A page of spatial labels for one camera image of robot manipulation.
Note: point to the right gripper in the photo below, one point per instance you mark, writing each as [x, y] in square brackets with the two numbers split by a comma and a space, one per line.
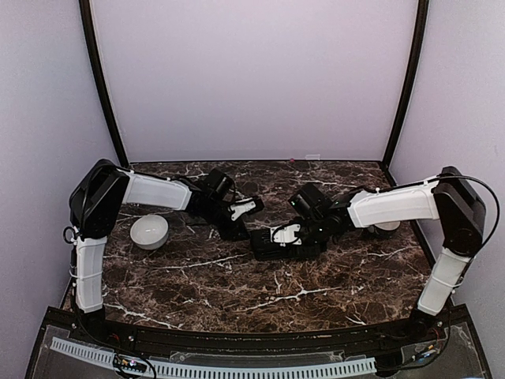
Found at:
[293, 242]

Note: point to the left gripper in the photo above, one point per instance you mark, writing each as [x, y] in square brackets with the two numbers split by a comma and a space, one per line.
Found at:
[230, 233]

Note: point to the black zippered tool case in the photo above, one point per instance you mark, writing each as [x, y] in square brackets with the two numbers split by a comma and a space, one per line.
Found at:
[264, 249]

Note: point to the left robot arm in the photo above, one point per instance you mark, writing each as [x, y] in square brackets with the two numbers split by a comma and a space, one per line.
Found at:
[95, 203]

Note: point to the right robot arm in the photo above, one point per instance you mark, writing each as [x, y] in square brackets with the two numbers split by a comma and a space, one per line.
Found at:
[447, 197]

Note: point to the teal white cup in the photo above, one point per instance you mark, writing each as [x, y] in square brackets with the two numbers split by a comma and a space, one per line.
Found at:
[385, 230]

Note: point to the white ceramic bowl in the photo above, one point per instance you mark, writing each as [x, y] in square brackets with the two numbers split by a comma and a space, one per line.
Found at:
[149, 232]

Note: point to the black front rail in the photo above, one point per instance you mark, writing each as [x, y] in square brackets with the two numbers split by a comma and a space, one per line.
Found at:
[162, 342]

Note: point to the white slotted cable duct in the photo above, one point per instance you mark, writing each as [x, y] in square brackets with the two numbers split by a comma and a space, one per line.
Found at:
[193, 365]

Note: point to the right black frame post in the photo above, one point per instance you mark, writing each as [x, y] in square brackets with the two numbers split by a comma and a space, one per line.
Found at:
[409, 81]

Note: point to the black frame post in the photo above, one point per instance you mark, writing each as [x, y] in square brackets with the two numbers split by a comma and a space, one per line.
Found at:
[409, 81]
[91, 41]

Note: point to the left black frame post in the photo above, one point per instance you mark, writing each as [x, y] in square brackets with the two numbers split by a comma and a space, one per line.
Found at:
[91, 41]

